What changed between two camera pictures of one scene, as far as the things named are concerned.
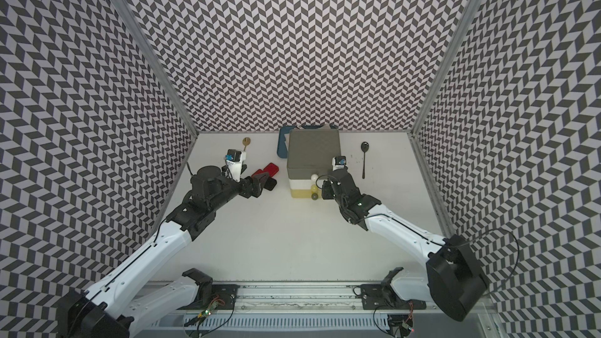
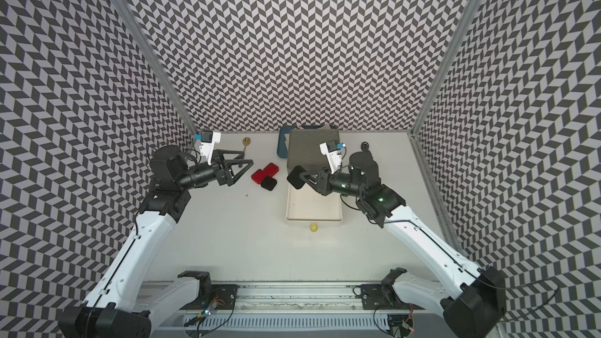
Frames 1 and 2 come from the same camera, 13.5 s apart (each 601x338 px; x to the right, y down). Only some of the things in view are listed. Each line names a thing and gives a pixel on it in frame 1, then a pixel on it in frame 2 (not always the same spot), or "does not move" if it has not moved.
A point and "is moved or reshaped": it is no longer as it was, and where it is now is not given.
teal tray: x=282 y=149 does not move
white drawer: x=302 y=184 is moved or reshaped
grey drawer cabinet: x=311 y=152 does not move
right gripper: x=326 y=193 to x=322 y=181
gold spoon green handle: x=246 y=142 does not move
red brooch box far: x=271 y=169 does not move
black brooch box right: x=270 y=184 does not move
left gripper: x=257 y=188 to x=226 y=177
